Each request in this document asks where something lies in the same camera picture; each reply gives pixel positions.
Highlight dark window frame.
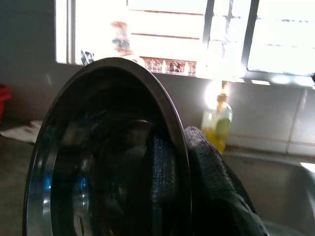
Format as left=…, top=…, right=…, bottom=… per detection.
left=55, top=0, right=315, bottom=86

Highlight black white patterned packet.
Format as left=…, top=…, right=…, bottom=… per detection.
left=80, top=50, right=95, bottom=66

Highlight round stainless steel plate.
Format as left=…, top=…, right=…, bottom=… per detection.
left=23, top=57, right=192, bottom=236

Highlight white dish cloth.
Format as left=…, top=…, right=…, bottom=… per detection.
left=0, top=119, right=43, bottom=145

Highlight yellow dish soap bottle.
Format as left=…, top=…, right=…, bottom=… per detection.
left=200, top=82, right=233, bottom=155

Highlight stainless steel double sink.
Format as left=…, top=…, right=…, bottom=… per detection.
left=220, top=149, right=315, bottom=236

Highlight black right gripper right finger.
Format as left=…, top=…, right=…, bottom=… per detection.
left=184, top=126, right=269, bottom=236

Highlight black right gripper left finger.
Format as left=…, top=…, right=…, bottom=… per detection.
left=148, top=134, right=179, bottom=236

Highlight round red plastic basin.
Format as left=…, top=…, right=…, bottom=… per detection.
left=0, top=83, right=13, bottom=123

